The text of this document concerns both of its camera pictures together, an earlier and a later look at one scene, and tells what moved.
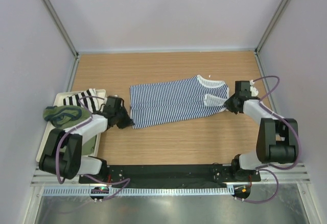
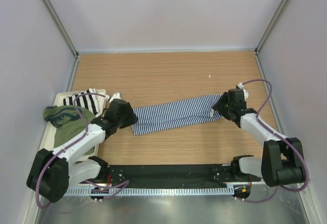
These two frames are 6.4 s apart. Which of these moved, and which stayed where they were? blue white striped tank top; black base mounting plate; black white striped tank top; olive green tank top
Moved: blue white striped tank top
Stayed: black base mounting plate; black white striped tank top; olive green tank top
